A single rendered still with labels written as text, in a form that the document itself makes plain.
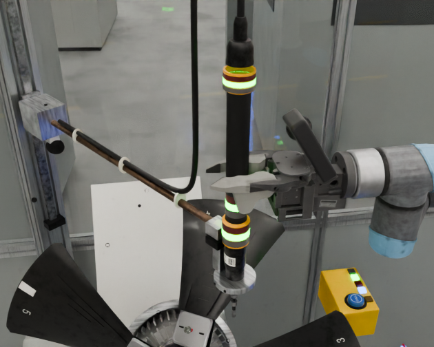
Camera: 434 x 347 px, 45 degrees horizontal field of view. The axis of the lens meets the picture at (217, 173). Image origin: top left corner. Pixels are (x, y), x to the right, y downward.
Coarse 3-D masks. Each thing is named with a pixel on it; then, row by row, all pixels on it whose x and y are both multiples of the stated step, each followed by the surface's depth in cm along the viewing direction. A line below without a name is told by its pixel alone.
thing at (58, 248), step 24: (48, 264) 94; (72, 264) 93; (48, 288) 95; (72, 288) 94; (48, 312) 97; (72, 312) 95; (96, 312) 94; (48, 336) 100; (72, 336) 99; (96, 336) 96; (120, 336) 95
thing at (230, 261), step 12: (240, 24) 64; (240, 36) 65; (228, 48) 66; (240, 48) 65; (252, 48) 66; (228, 60) 66; (240, 60) 65; (252, 60) 66; (228, 252) 82; (240, 252) 82; (228, 264) 83; (240, 264) 83; (228, 276) 85; (240, 276) 85
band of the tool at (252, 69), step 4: (224, 68) 68; (228, 68) 69; (232, 68) 70; (236, 68) 70; (240, 68) 70; (244, 68) 70; (248, 68) 70; (252, 68) 69; (224, 72) 67; (228, 72) 67; (232, 72) 70; (236, 72) 70; (240, 72) 70; (244, 72) 70; (248, 72) 70; (252, 72) 67; (236, 76) 66; (240, 76) 66; (244, 76) 66; (252, 80) 67; (224, 84) 68; (236, 88) 67; (240, 88) 67; (244, 88) 67; (228, 92) 68
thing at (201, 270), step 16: (208, 208) 107; (224, 208) 105; (192, 224) 107; (256, 224) 101; (272, 224) 100; (192, 240) 106; (256, 240) 100; (272, 240) 99; (192, 256) 105; (208, 256) 103; (256, 256) 98; (192, 272) 104; (208, 272) 101; (192, 288) 102; (208, 288) 100; (192, 304) 101; (208, 304) 98; (224, 304) 97
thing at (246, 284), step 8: (216, 216) 85; (208, 224) 84; (208, 232) 84; (216, 232) 83; (208, 240) 84; (216, 240) 84; (216, 248) 83; (224, 248) 85; (216, 256) 85; (216, 264) 86; (224, 264) 86; (216, 272) 87; (224, 272) 87; (248, 272) 87; (216, 280) 85; (224, 280) 85; (240, 280) 85; (248, 280) 85; (224, 288) 84; (232, 288) 83; (240, 288) 83; (248, 288) 84
